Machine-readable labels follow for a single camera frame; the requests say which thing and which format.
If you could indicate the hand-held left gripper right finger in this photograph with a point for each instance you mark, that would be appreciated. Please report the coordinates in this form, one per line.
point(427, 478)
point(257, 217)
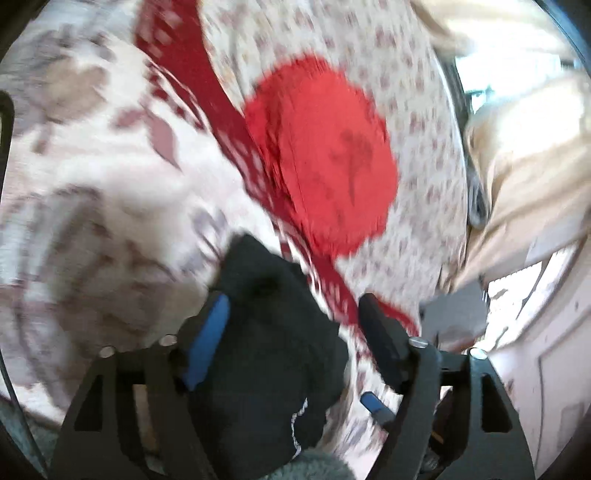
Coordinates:
point(381, 337)

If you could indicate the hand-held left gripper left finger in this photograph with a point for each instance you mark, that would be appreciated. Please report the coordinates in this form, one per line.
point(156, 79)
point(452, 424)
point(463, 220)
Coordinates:
point(207, 337)

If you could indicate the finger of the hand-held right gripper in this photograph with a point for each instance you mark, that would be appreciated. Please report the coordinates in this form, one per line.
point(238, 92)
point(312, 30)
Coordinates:
point(373, 404)

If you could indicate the black pants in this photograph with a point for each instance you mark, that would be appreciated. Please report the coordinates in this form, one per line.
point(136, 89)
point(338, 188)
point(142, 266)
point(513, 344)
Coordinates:
point(268, 323)

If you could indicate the grey box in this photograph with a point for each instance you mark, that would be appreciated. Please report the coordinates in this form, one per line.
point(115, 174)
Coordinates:
point(457, 314)

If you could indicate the grey folded cloth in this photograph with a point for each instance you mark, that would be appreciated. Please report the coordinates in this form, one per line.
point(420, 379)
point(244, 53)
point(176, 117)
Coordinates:
point(480, 207)

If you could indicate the red heart-shaped ruffled pillow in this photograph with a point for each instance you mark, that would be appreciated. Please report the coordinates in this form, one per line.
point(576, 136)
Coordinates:
point(323, 152)

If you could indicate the red and white floral blanket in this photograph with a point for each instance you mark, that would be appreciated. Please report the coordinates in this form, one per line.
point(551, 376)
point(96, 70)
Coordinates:
point(92, 161)

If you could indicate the beige curtain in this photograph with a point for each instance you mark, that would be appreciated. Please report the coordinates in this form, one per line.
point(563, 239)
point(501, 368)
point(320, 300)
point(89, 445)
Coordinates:
point(531, 161)

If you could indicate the white small-flower quilt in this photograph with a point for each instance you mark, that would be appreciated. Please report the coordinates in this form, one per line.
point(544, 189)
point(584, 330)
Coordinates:
point(415, 69)

